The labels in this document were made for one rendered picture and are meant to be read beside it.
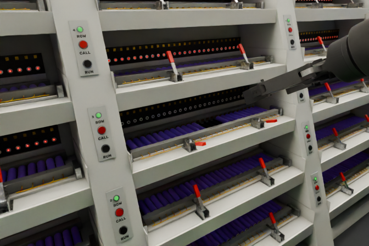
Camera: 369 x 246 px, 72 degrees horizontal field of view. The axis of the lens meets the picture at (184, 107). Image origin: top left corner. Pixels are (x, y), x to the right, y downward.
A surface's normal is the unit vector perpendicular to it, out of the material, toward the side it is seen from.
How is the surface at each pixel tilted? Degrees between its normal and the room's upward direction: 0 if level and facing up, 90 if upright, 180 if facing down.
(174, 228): 17
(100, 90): 90
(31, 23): 107
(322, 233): 90
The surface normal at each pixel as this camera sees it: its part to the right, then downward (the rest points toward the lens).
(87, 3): 0.48, -0.04
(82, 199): 0.52, 0.24
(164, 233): -0.04, -0.95
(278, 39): -0.85, 0.19
